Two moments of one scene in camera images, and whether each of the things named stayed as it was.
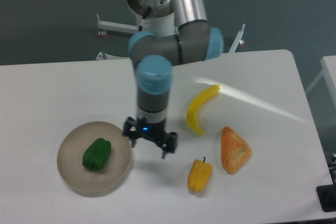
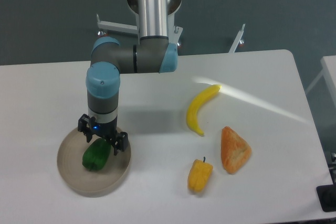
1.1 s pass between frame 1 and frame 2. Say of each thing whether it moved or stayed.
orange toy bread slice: stayed
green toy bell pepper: stayed
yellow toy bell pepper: stayed
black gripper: moved
